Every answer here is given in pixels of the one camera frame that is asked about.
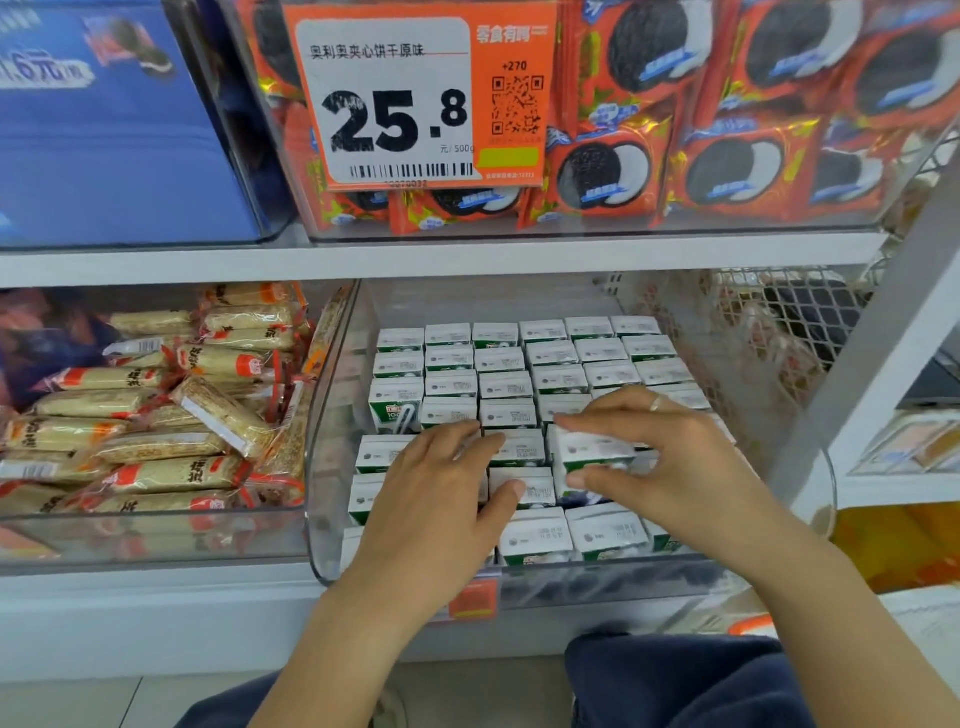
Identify person's right hand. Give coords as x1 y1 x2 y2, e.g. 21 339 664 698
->
547 382 789 564

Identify white wire mesh divider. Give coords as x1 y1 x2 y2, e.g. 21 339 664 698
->
705 267 887 407

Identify faded orange price tag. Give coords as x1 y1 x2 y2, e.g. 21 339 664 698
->
0 525 62 563

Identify person's right forearm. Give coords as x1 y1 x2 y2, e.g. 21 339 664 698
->
720 510 960 728

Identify blue cardboard display box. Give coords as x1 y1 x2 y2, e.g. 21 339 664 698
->
0 0 294 249

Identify clear plastic display bin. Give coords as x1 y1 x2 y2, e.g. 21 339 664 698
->
307 273 839 609
0 282 354 572

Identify person's left forearm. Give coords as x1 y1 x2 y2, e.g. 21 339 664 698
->
247 597 452 728

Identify person's left white shoe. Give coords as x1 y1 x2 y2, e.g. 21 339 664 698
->
367 687 410 728

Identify person's left hand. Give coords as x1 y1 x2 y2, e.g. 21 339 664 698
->
345 420 530 624

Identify pile of yellow wafer bars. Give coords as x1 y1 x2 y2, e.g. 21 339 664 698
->
0 282 350 515

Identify large white orange price tag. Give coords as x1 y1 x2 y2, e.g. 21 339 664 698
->
285 0 560 189

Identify pile of blue snack packets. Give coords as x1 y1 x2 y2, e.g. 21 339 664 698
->
0 288 122 422

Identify rows of white juice cartons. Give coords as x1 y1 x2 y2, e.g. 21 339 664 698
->
342 313 740 569

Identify yellow orange snack packet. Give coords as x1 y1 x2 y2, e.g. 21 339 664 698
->
832 502 960 594

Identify person's blue jeans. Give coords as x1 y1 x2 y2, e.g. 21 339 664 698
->
177 627 819 728

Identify stack of red cookie packets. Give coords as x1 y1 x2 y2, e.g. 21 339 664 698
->
225 0 960 239

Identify small orange price tag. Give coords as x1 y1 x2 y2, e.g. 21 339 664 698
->
447 577 504 623

